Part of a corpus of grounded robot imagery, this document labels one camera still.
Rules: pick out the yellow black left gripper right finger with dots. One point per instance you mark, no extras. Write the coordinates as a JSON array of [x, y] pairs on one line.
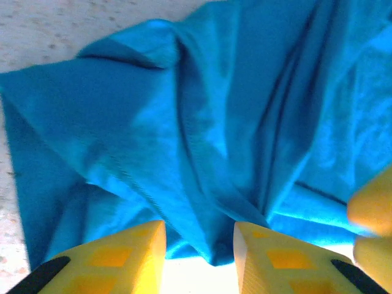
[[284, 263]]

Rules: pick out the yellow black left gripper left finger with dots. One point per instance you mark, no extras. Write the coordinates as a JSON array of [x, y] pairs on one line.
[[107, 263]]

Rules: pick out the blue t-shirt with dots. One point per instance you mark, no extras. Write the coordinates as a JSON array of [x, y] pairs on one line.
[[214, 107]]

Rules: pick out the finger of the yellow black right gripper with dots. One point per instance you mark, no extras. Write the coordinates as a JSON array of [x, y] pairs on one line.
[[373, 205], [376, 254]]

